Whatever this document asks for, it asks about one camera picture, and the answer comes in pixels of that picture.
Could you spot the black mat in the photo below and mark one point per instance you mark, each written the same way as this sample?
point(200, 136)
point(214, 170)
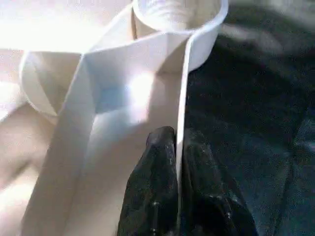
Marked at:
point(256, 137)

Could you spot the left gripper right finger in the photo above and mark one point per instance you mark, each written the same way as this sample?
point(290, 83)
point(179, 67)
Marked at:
point(206, 201)

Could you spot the white plastic table top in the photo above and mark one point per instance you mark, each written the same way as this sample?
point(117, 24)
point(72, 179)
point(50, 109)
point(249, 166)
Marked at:
point(108, 108)

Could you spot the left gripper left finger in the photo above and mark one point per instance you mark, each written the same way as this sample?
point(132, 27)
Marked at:
point(150, 196)

